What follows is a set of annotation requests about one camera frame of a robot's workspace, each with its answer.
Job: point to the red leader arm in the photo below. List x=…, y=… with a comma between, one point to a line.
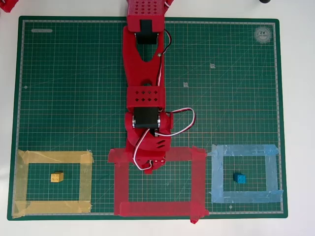
x=8, y=6

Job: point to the red robot arm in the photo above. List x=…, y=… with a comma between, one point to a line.
x=137, y=68

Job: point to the red tape square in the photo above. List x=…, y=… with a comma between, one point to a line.
x=121, y=184

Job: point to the blue toy brick cube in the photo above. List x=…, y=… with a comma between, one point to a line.
x=239, y=178

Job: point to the yellow toy brick cube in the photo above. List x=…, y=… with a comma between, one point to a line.
x=57, y=177

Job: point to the blue tape square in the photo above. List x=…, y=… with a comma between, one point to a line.
x=246, y=150

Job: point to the yellow tape square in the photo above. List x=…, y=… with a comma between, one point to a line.
x=49, y=157

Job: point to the green cutting mat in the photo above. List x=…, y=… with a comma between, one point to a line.
x=73, y=98

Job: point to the small black knob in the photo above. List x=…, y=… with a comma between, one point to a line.
x=264, y=1

